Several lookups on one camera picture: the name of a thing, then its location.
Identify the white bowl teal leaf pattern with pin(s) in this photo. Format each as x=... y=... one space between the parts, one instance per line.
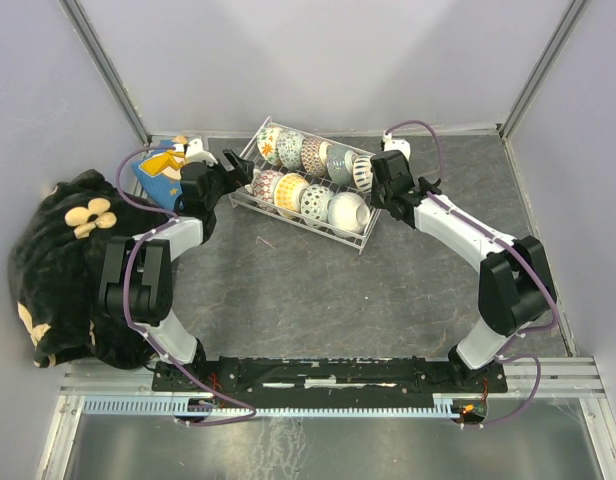
x=362 y=174

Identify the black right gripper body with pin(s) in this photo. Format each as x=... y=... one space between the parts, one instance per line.
x=378 y=195

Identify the white wire dish rack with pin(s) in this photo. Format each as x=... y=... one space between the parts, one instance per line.
x=242 y=198

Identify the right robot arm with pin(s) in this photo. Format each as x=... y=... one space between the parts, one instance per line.
x=516 y=292

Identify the maroon tile pattern bowl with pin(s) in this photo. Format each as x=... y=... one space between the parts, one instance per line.
x=314 y=155

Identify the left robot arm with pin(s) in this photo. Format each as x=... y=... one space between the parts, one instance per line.
x=137 y=282

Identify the yellow sun pattern bowl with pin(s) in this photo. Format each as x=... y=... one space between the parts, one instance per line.
x=288 y=193

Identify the white bowl orange flower pattern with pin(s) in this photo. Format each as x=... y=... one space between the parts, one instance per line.
x=267 y=144

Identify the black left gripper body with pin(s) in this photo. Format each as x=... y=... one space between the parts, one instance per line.
x=214 y=197

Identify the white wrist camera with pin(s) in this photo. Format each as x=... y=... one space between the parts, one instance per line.
x=389 y=143
x=196 y=152

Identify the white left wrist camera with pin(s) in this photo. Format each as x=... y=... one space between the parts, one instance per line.
x=196 y=152

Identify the black plush flower blanket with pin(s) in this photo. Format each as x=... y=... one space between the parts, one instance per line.
x=55 y=269

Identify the plain white ribbed bowl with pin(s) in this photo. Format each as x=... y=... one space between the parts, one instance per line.
x=348 y=214

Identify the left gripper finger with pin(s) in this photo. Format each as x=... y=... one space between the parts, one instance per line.
x=242 y=169
x=232 y=181

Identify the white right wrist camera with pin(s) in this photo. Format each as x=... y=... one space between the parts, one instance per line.
x=389 y=143

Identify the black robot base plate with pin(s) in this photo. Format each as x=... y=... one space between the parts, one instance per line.
x=347 y=383

